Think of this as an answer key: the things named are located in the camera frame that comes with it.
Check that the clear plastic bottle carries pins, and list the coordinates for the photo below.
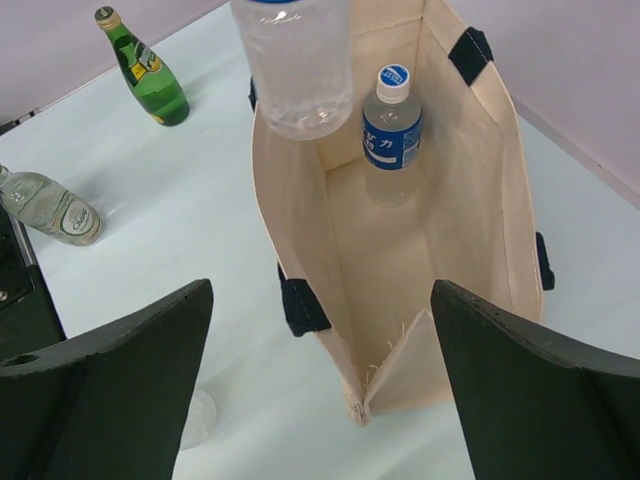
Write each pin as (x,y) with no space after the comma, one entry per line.
(201,420)

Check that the blue label water bottle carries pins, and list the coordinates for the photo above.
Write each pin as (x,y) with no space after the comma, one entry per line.
(392,121)

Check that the beige canvas tote bag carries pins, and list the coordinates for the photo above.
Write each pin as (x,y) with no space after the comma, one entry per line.
(357,260)

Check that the clear glass Chang bottle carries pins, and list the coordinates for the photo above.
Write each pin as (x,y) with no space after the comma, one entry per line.
(50,208)

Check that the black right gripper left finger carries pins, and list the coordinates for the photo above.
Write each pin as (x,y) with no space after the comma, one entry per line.
(110,403)

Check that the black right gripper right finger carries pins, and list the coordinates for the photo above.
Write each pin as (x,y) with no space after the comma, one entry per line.
(534,403)

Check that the green glass bottle left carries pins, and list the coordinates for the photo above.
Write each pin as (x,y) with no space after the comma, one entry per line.
(149,79)

